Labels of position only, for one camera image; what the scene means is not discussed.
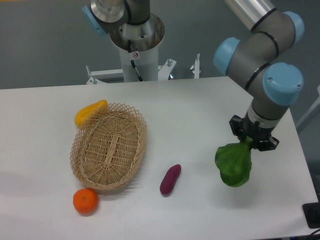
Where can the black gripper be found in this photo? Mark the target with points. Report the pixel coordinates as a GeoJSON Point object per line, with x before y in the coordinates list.
{"type": "Point", "coordinates": [258, 137]}

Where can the green bok choy vegetable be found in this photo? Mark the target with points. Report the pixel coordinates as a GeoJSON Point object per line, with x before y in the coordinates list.
{"type": "Point", "coordinates": [234, 162]}

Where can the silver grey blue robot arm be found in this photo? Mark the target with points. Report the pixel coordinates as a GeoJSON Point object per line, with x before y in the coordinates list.
{"type": "Point", "coordinates": [251, 63]}

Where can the black box at table edge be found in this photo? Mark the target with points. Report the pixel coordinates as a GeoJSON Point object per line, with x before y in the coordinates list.
{"type": "Point", "coordinates": [312, 214]}

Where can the purple sweet potato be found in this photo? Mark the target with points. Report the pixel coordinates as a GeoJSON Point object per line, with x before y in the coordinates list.
{"type": "Point", "coordinates": [170, 178]}

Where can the woven wicker basket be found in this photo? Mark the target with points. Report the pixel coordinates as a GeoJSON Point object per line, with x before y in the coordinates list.
{"type": "Point", "coordinates": [109, 147]}

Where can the orange tangerine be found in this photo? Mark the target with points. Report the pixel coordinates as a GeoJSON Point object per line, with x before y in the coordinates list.
{"type": "Point", "coordinates": [85, 201]}

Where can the white frame bar right edge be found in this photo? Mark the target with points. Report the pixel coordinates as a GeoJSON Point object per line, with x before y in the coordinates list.
{"type": "Point", "coordinates": [310, 114]}

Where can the white metal base frame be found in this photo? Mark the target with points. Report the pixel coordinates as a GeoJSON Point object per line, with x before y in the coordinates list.
{"type": "Point", "coordinates": [164, 72]}

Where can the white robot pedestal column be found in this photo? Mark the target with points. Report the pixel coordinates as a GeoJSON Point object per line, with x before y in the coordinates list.
{"type": "Point", "coordinates": [138, 47]}

